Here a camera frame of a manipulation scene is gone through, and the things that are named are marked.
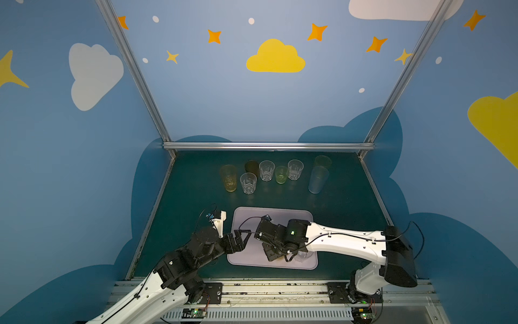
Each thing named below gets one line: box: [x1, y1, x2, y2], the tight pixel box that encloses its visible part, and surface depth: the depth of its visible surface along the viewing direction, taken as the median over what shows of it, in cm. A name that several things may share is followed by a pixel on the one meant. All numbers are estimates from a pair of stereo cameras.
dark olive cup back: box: [244, 159, 259, 178], surface depth 106 cm
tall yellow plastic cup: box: [219, 164, 239, 193], surface depth 101 cm
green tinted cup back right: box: [314, 155, 332, 171], surface depth 104 cm
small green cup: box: [275, 165, 289, 185], surface depth 109 cm
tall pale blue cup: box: [308, 166, 330, 194], surface depth 103 cm
